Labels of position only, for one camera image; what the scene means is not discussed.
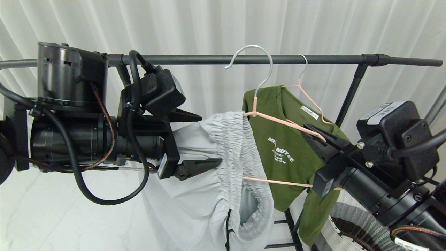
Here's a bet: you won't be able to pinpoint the black cable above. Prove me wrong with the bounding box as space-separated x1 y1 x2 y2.
389 129 446 158
0 50 157 206

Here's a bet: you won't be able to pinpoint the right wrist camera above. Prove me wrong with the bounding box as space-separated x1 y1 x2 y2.
355 101 440 182

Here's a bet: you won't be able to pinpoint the pale grey shorts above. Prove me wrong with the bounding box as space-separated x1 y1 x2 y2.
139 111 276 251

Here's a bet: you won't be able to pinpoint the green long-sleeved shirt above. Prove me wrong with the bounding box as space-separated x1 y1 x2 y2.
242 85 351 246

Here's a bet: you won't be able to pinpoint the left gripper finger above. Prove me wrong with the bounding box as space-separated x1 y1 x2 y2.
169 108 202 122
174 158 223 181

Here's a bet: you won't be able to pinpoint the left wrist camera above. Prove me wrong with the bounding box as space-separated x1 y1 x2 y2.
118 64 186 138

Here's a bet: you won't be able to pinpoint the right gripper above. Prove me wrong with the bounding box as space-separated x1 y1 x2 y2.
301 124 431 227

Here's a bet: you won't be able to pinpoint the black clothes rack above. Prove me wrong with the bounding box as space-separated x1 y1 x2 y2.
0 53 444 251

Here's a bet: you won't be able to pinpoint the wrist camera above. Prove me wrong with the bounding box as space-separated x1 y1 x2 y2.
118 64 186 138
355 101 440 182

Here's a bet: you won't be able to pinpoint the white laundry basket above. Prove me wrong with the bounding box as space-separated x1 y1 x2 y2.
310 190 415 251

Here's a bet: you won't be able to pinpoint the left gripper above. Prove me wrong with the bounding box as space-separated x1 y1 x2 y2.
31 114 180 180

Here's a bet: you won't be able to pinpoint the pink clothes hanger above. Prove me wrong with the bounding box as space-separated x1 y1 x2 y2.
283 54 335 126
225 45 344 190

